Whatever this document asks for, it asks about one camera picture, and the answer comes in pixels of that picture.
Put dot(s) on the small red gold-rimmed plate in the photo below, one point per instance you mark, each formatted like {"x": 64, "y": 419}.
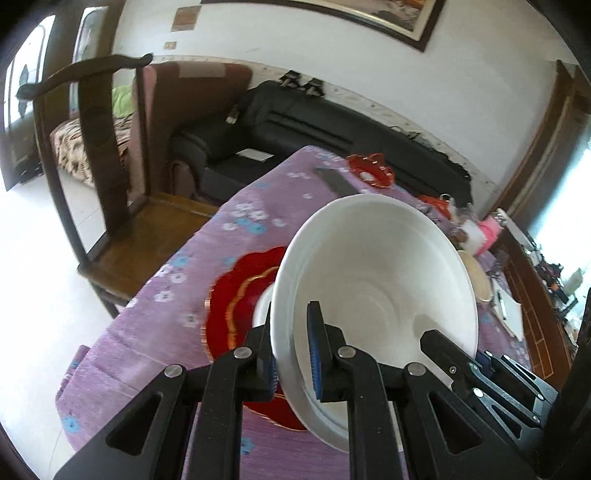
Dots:
{"x": 360, "y": 161}

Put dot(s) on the brown upholstered armchair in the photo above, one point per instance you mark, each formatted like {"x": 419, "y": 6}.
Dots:
{"x": 184, "y": 101}

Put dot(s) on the pile of assorted small items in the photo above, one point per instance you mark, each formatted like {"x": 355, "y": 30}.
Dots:
{"x": 554, "y": 277}

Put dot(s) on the wooden door frame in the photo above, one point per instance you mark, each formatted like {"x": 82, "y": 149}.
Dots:
{"x": 549, "y": 138}

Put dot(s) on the black leather sofa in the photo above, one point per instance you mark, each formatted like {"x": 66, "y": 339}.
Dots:
{"x": 295, "y": 120}

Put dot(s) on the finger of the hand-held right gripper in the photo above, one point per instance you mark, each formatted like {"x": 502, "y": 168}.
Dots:
{"x": 517, "y": 376}
{"x": 436, "y": 346}

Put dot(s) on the black smartphone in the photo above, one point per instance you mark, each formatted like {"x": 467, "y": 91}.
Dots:
{"x": 337, "y": 181}

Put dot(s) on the wooden cabinet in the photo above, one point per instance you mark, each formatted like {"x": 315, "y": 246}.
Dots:
{"x": 540, "y": 332}

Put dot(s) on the red ribbed glass bowl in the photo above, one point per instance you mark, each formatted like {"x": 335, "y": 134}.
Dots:
{"x": 215, "y": 318}

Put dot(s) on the black clamp device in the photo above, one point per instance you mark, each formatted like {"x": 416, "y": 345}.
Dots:
{"x": 314, "y": 87}
{"x": 289, "y": 79}

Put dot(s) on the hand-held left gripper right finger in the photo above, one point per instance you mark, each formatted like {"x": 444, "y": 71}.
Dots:
{"x": 315, "y": 355}

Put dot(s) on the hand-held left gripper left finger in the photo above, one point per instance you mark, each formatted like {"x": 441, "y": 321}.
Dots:
{"x": 265, "y": 374}

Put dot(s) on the white plastic tub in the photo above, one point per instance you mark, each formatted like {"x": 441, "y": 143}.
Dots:
{"x": 471, "y": 233}

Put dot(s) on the small red scalloped dish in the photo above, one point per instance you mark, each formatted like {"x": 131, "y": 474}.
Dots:
{"x": 434, "y": 201}

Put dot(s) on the green cloth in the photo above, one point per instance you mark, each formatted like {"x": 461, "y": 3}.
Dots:
{"x": 122, "y": 101}

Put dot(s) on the brown wall plaque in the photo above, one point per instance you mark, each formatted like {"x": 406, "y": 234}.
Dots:
{"x": 184, "y": 19}

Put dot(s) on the large white foam bowl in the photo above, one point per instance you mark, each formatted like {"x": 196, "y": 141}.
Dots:
{"x": 378, "y": 258}

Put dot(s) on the cream ribbed plastic bowl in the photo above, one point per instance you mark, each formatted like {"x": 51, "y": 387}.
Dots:
{"x": 478, "y": 277}

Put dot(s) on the dark wooden chair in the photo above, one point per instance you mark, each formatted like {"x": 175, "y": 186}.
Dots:
{"x": 152, "y": 230}

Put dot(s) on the white paper on sofa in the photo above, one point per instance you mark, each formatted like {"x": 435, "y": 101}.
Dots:
{"x": 254, "y": 155}

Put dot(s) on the patterned blanket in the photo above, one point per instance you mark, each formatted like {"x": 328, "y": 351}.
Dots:
{"x": 69, "y": 147}

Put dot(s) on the pink sleeved bottle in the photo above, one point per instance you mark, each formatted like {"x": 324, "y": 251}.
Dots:
{"x": 489, "y": 233}

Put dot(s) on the purple floral tablecloth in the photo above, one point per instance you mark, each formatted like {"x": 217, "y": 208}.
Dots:
{"x": 184, "y": 249}

